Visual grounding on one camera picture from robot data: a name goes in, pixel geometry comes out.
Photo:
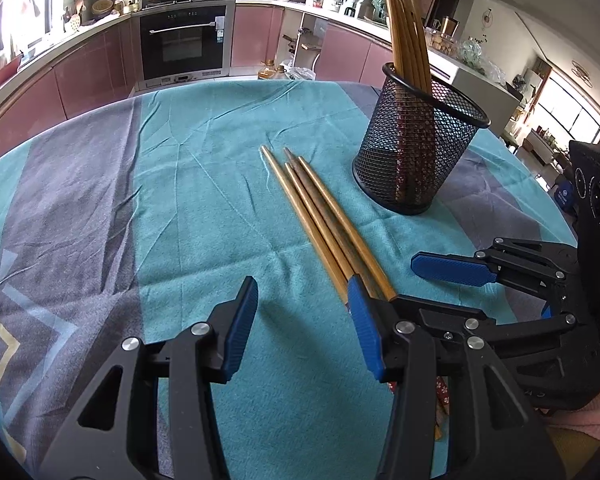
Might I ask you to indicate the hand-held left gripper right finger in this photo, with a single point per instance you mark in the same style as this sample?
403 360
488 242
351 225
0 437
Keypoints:
367 330

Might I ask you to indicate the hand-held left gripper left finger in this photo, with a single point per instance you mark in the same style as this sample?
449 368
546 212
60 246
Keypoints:
240 330

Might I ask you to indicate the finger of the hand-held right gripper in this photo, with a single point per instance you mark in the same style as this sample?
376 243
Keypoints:
445 315
450 270

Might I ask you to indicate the wooden chopstick red patterned end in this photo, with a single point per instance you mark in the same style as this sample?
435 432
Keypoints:
417 25
303 220
318 220
386 0
397 45
405 25
341 220

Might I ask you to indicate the black mesh utensil holder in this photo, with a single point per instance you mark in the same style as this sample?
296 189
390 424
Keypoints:
415 150

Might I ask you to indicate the person's right forearm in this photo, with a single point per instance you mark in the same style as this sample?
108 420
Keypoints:
590 415

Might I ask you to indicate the teal grey printed tablecloth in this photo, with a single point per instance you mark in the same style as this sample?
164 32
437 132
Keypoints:
180 210

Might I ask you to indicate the plastic bag of greens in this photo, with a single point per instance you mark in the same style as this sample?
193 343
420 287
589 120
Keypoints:
480 60

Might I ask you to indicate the clear snack container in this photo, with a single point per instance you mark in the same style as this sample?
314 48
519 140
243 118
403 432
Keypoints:
442 41

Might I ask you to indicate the copper cup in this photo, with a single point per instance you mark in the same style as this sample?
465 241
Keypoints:
450 26

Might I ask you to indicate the pink base cabinets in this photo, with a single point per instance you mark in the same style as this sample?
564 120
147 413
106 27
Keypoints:
340 50
70 75

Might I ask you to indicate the white plastic bag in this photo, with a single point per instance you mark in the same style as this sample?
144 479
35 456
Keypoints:
300 72

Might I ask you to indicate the cooking oil bottle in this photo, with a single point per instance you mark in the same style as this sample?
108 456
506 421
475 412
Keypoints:
272 71

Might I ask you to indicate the dark thermos flask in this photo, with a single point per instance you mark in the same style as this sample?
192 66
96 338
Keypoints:
363 6

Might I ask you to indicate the mint green appliance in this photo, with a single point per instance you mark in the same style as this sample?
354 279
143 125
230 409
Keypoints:
375 2

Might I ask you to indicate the black built-in oven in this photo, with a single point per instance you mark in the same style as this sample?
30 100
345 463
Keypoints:
182 42

